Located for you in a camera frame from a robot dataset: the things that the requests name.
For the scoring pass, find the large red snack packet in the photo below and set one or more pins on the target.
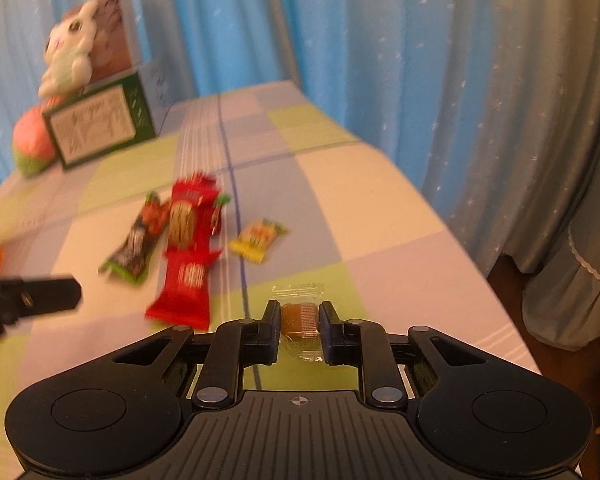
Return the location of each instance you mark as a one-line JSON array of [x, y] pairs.
[[182, 290]]

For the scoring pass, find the pink brown box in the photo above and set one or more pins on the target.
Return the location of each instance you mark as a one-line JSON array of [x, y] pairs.
[[115, 35]]

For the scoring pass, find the blue curtain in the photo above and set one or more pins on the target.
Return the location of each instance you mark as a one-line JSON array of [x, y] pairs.
[[380, 60]]

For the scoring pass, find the pink and green plush ball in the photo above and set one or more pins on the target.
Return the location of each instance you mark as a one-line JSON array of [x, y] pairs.
[[30, 142]]

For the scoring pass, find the checkered tablecloth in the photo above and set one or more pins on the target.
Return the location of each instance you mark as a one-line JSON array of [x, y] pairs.
[[380, 220]]

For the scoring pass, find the dark green snack packet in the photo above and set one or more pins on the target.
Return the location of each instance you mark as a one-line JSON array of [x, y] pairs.
[[135, 247]]

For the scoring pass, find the red round-biscuit snack packet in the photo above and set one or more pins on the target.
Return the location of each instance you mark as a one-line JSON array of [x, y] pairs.
[[185, 217]]

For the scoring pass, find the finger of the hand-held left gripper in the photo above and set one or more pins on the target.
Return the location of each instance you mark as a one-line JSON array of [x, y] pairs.
[[35, 297]]

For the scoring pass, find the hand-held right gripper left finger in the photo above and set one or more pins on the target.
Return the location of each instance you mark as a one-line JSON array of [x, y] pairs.
[[275, 332]]

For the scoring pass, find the green and white box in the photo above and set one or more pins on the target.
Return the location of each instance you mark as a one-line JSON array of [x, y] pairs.
[[97, 122]]

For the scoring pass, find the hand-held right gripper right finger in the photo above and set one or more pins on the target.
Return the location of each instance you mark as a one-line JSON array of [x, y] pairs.
[[326, 332]]

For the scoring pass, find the clear-wrapped brown candy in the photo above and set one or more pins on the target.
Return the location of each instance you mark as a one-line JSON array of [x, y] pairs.
[[300, 322]]

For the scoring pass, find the white plush bunny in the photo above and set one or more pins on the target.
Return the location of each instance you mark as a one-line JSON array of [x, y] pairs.
[[70, 57]]

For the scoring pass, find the yellow snack packet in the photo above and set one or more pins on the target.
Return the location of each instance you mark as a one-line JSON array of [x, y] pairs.
[[257, 240]]

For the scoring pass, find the grey cloth with lace trim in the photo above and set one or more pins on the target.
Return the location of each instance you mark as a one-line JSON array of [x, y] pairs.
[[575, 285]]

